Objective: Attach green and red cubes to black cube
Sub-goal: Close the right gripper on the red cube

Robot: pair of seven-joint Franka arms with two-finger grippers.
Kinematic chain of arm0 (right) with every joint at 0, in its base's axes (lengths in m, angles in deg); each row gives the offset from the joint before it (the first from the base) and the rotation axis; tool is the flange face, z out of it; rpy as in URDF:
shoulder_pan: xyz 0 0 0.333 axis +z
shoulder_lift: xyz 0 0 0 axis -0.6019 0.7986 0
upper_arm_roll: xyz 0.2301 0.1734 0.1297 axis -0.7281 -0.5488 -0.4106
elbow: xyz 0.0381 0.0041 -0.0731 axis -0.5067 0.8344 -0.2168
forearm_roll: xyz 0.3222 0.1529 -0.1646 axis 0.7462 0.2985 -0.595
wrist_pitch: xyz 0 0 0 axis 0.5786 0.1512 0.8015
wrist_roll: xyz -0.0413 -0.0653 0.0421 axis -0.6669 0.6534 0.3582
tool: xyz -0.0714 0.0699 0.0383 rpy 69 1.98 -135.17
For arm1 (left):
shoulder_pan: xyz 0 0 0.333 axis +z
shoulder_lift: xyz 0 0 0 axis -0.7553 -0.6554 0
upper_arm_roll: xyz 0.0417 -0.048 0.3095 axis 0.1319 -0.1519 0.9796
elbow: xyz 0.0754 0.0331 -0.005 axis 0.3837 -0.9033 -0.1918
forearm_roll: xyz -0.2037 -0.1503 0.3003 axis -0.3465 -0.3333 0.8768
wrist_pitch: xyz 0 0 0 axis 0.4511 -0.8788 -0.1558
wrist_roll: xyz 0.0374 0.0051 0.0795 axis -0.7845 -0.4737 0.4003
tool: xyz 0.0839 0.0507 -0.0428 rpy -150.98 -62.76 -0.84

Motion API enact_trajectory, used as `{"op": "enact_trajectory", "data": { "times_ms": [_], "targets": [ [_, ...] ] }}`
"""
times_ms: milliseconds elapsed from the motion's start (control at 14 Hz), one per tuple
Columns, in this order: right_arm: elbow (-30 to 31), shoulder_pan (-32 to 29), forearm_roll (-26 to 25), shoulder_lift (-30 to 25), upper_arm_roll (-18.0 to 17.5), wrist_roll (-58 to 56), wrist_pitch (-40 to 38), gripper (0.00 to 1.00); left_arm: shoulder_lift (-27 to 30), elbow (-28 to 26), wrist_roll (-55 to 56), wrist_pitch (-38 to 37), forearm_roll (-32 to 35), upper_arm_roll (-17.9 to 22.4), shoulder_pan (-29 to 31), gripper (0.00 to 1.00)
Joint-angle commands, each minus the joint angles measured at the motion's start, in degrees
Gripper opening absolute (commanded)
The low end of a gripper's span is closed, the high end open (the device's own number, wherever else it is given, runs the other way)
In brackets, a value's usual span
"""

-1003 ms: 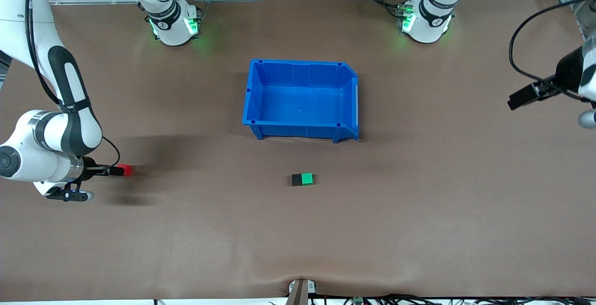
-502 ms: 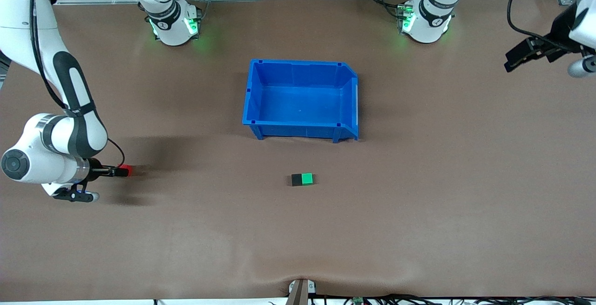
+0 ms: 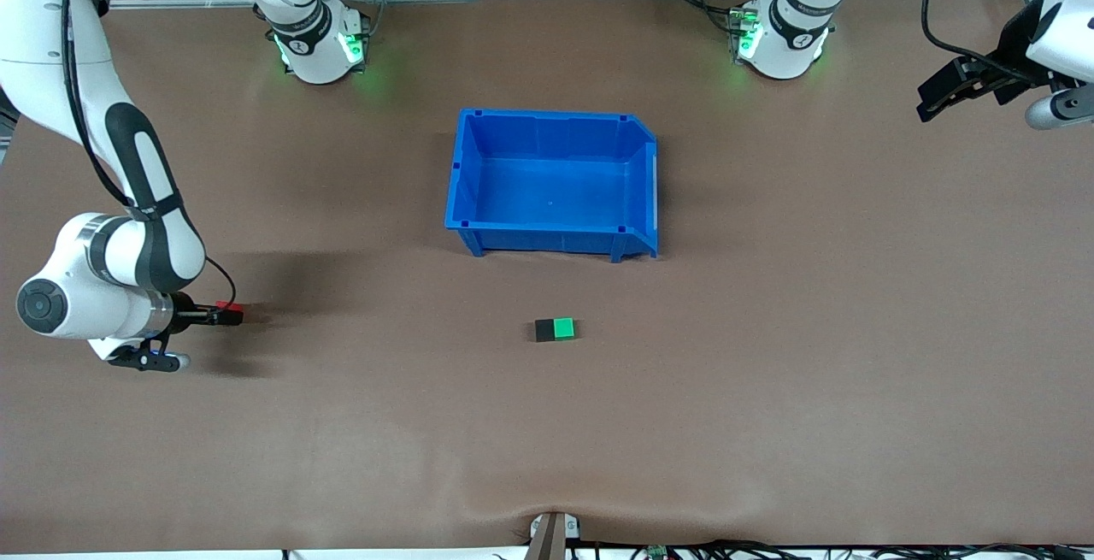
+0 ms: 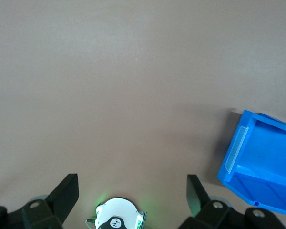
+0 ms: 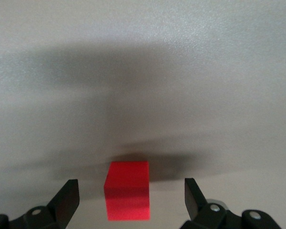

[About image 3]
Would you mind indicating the blue plastic storage bin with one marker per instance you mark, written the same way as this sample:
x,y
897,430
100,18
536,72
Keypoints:
x,y
547,192

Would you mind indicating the metal table edge clamp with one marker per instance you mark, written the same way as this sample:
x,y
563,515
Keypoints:
x,y
554,534

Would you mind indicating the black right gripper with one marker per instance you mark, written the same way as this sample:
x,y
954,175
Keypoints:
x,y
182,316

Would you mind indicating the red cube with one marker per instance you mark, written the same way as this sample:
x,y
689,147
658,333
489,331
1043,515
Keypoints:
x,y
229,306

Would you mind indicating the black cube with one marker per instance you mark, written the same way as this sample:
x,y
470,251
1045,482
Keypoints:
x,y
544,332

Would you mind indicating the small green connector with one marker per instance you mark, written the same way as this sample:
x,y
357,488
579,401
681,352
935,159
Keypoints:
x,y
657,552

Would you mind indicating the green cube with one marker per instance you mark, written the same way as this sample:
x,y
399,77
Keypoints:
x,y
564,328

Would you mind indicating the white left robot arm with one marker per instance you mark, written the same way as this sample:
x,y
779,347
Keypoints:
x,y
791,47

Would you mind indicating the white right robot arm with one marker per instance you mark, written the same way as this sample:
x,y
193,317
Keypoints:
x,y
316,56

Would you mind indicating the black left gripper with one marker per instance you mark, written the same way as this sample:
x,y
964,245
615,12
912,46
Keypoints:
x,y
1014,54

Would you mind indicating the fabric table cover mat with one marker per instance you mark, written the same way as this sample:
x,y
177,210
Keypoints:
x,y
342,423

